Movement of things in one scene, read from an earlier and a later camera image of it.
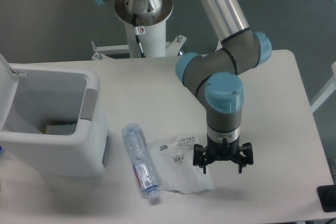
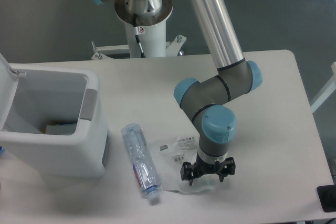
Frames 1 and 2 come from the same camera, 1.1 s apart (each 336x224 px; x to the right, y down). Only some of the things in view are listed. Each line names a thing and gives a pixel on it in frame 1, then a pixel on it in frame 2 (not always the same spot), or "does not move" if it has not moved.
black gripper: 222,151 → 189,171
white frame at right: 329,88 does not move
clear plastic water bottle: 142,162 does not move
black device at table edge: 327,197 does not move
